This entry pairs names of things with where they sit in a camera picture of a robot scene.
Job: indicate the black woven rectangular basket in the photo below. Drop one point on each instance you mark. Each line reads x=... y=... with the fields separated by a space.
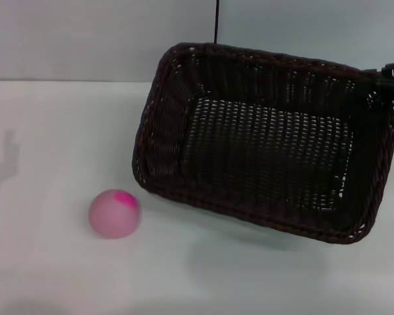
x=266 y=147

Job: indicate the pink ball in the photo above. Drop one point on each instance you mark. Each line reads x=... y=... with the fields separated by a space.
x=114 y=215

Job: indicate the black thin wall strip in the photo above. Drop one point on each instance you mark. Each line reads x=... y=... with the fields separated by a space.
x=216 y=19

